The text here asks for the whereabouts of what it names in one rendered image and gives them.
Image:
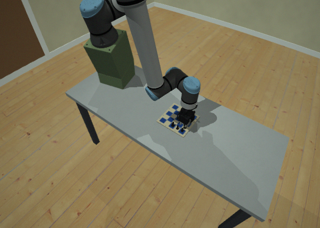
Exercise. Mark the blue and cream chessboard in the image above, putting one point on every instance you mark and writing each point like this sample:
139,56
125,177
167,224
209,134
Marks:
170,115

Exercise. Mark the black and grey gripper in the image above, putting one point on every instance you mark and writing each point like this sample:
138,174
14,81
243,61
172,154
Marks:
185,118

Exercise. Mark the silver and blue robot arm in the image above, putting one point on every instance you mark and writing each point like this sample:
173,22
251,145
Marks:
98,15

